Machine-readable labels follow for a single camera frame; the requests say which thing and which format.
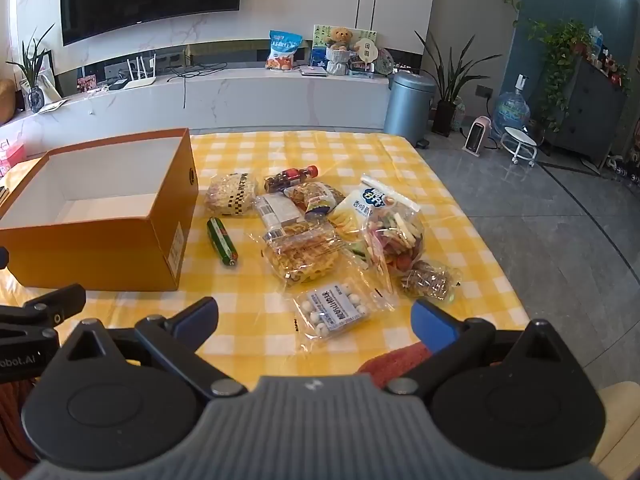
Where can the white marble tv bench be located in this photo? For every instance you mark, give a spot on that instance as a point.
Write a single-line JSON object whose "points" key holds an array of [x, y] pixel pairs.
{"points": [[250, 100]]}

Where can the dark grey drawer cabinet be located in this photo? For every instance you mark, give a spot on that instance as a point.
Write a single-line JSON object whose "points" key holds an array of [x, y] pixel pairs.
{"points": [[590, 110]]}

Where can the patterned round fan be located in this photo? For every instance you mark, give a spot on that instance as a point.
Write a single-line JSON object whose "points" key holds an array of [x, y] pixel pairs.
{"points": [[384, 60]]}

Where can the brown nut cluster bag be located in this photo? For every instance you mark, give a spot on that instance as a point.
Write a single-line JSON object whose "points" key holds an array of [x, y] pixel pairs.
{"points": [[430, 280]]}

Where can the green plant in blue vase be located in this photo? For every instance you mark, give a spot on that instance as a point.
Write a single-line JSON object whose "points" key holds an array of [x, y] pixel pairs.
{"points": [[32, 75]]}

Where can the orange cardboard box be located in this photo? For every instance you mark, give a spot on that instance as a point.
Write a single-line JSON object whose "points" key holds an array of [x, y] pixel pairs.
{"points": [[100, 250]]}

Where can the round paper fan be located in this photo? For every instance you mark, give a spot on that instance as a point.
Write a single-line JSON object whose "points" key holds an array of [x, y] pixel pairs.
{"points": [[365, 50]]}

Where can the blue carton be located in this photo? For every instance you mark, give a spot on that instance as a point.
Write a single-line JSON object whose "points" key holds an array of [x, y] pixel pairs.
{"points": [[317, 57]]}

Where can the white round stool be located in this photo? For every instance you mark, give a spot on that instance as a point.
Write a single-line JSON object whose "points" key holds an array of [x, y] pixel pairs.
{"points": [[520, 137]]}

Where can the blue water jug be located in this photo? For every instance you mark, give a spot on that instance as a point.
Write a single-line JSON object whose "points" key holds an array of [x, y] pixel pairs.
{"points": [[510, 110]]}

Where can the green sausage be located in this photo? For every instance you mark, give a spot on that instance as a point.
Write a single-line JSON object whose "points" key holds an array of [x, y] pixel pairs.
{"points": [[221, 240]]}

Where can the pink storage box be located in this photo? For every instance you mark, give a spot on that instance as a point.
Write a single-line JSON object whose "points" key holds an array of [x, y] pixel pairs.
{"points": [[11, 157]]}

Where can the grey laptop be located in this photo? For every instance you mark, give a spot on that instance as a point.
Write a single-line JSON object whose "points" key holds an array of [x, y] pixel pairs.
{"points": [[314, 71]]}

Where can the wall outlet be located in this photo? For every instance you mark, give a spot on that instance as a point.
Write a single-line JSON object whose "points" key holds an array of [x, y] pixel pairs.
{"points": [[485, 92]]}

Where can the white snack pack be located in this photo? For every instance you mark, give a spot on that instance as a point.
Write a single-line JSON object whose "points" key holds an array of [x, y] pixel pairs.
{"points": [[275, 210]]}

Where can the black picture frame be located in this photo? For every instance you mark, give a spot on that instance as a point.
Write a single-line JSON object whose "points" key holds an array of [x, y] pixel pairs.
{"points": [[47, 60]]}

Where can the blue food bag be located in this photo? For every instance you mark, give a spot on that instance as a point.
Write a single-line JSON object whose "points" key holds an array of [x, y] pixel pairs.
{"points": [[285, 52]]}

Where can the tall leafy potted plant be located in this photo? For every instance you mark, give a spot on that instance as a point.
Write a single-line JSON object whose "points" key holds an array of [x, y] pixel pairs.
{"points": [[445, 115]]}

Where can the pink photo card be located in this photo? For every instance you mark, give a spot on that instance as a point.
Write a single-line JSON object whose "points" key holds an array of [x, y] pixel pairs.
{"points": [[86, 83]]}

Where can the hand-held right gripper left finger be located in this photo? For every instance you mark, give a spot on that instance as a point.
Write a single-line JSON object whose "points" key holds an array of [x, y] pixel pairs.
{"points": [[197, 317]]}

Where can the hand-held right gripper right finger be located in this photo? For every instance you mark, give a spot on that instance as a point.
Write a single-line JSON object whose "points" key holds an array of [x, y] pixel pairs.
{"points": [[430, 322]]}

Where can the yellow twisted crisps pack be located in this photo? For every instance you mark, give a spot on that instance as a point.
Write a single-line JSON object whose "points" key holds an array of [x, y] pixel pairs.
{"points": [[302, 252]]}

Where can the orange box lid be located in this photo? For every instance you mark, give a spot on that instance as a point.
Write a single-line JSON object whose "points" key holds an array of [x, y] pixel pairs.
{"points": [[25, 175]]}

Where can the black device box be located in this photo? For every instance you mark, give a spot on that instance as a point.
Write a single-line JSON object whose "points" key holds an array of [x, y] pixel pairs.
{"points": [[117, 85]]}

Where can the rust knit clothing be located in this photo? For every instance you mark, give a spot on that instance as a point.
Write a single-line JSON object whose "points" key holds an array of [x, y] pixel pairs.
{"points": [[395, 362]]}

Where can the trailing pothos plant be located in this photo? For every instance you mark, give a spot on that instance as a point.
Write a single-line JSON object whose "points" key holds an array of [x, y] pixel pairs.
{"points": [[557, 60]]}

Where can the mixed vegetable chips bag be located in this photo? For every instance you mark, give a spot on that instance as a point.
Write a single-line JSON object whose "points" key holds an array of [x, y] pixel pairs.
{"points": [[395, 240]]}

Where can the white router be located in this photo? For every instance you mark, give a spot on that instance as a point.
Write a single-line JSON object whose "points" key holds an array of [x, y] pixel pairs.
{"points": [[142, 80]]}

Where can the brown bottle with red cap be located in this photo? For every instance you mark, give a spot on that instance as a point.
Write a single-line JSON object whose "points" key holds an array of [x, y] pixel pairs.
{"points": [[287, 179]]}

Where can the grey blue trash can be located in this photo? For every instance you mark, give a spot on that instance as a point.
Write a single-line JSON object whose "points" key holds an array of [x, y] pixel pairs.
{"points": [[407, 105]]}

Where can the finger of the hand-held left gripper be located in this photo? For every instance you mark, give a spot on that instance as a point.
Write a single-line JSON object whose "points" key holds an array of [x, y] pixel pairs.
{"points": [[50, 305], [3, 259]]}

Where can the yellow checked tablecloth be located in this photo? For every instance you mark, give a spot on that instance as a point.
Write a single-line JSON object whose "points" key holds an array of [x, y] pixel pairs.
{"points": [[310, 150]]}

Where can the brown teddy bear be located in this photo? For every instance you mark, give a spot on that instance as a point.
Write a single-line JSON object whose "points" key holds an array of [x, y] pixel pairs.
{"points": [[340, 37]]}

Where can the green picture board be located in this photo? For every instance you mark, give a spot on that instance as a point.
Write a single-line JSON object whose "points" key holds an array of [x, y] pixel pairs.
{"points": [[320, 35]]}

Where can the round noodle cake packet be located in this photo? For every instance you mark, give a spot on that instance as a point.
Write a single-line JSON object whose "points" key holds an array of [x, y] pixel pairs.
{"points": [[231, 195]]}

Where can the clear packet of white balls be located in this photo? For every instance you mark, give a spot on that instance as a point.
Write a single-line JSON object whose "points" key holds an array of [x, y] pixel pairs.
{"points": [[332, 307]]}

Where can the sliced bread bag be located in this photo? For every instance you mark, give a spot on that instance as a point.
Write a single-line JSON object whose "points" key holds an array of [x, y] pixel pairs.
{"points": [[317, 200]]}

